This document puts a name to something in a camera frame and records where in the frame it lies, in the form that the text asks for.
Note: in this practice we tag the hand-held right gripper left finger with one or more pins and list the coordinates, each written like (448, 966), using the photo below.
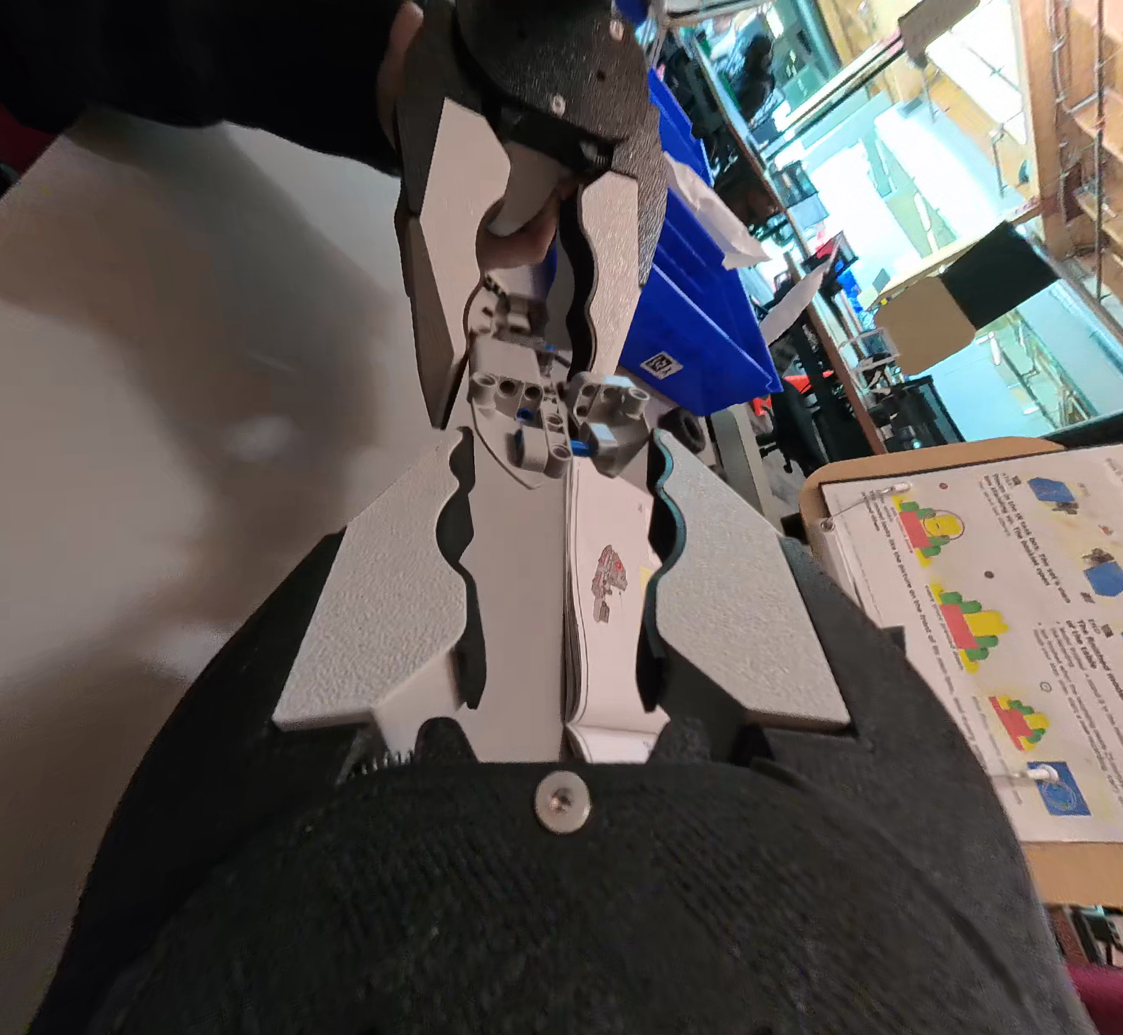
(377, 614)

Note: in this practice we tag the grey square panel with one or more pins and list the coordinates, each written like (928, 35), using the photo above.
(965, 298)

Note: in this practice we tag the blue bin with marker tag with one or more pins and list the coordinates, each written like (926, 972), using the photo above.
(693, 324)

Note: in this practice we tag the white paper sheet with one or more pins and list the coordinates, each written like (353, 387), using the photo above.
(794, 306)
(711, 210)

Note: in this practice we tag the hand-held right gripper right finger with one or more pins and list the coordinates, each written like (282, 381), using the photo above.
(746, 614)

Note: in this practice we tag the black white marker tag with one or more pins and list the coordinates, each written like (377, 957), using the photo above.
(661, 365)

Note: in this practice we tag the colourful brick instruction sheet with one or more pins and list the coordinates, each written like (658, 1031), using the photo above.
(991, 640)

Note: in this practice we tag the black toy tyre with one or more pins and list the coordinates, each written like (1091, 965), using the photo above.
(686, 429)

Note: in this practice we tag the small grey brick panel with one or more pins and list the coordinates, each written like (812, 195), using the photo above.
(509, 403)

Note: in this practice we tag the person's left hand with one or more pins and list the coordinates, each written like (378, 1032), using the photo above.
(518, 250)

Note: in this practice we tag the wooden board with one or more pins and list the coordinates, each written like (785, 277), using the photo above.
(1079, 873)

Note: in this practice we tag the maroon cylinder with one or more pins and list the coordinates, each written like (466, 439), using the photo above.
(1097, 1000)

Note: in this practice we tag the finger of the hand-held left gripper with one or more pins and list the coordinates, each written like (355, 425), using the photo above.
(456, 201)
(614, 263)

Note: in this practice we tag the brick instruction booklet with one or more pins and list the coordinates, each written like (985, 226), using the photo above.
(614, 658)

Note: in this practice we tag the long grey brick assembly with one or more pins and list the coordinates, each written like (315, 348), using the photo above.
(614, 421)

